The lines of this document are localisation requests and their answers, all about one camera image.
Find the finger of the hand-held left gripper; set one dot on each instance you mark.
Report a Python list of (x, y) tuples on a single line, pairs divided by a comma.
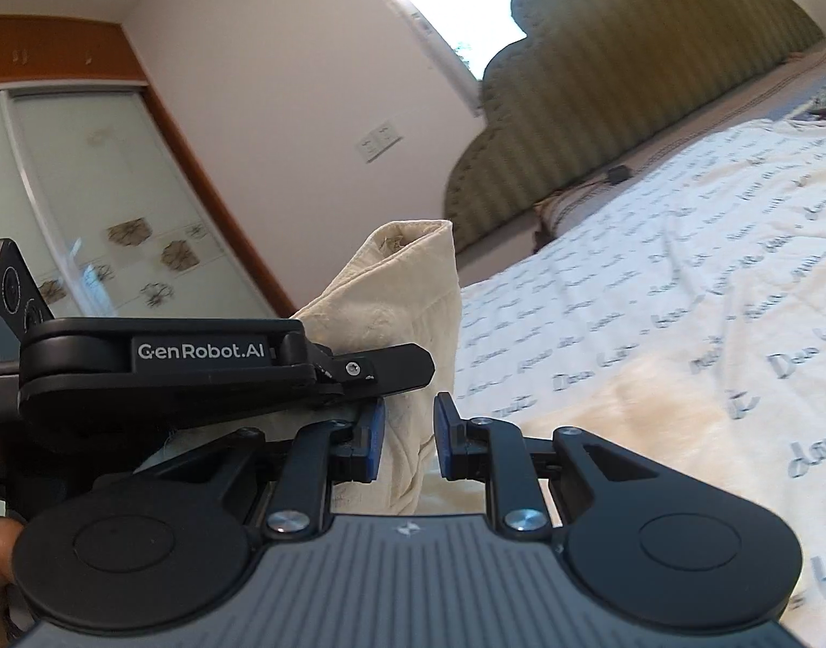
[(392, 368)]

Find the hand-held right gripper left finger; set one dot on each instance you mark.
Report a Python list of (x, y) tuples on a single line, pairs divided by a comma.
[(373, 445)]

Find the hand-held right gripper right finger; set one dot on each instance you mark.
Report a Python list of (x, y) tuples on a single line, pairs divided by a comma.
[(446, 442)]

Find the flower print glass wardrobe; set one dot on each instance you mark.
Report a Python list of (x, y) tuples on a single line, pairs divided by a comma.
[(102, 182)]

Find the striped pillow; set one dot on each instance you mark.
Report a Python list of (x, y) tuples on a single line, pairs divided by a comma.
[(565, 216)]

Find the small black device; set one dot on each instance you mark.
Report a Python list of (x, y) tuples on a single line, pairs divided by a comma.
[(617, 174)]

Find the white script printed blanket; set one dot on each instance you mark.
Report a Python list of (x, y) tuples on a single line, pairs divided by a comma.
[(689, 270)]

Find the green striped headboard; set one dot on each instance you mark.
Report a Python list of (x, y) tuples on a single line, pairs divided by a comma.
[(622, 67)]

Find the bed with grey sheet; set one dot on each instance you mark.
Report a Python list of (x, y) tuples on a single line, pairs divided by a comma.
[(723, 104)]

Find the floral patterned cloth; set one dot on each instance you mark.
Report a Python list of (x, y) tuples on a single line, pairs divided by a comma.
[(824, 98)]

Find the white wall socket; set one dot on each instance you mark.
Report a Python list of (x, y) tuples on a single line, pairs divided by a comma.
[(388, 133), (370, 148)]

